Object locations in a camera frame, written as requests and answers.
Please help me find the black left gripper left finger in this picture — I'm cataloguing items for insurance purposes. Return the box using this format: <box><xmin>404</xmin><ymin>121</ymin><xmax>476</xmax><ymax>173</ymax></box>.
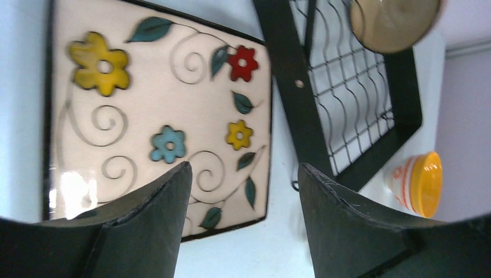
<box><xmin>1</xmin><ymin>162</ymin><xmax>192</xmax><ymax>277</ymax></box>

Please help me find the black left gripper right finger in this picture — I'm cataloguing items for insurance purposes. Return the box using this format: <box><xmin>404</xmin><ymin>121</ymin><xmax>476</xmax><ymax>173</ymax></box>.
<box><xmin>298</xmin><ymin>163</ymin><xmax>490</xmax><ymax>277</ymax></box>

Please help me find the square floral ceramic plate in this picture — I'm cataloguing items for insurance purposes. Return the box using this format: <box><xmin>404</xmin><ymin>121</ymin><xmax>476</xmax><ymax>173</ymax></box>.
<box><xmin>44</xmin><ymin>1</ymin><xmax>272</xmax><ymax>242</ymax></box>

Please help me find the tan bowl with dark rim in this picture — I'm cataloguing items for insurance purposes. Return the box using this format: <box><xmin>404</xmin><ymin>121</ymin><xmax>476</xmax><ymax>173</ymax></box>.
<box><xmin>349</xmin><ymin>0</ymin><xmax>444</xmax><ymax>54</ymax></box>

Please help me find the yellow plastic bowl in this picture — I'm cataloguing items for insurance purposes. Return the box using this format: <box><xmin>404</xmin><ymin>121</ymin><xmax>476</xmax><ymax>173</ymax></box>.
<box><xmin>384</xmin><ymin>151</ymin><xmax>443</xmax><ymax>218</ymax></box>

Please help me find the black wire dish rack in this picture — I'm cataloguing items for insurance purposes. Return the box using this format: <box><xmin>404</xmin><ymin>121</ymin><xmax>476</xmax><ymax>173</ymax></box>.
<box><xmin>253</xmin><ymin>1</ymin><xmax>423</xmax><ymax>191</ymax></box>

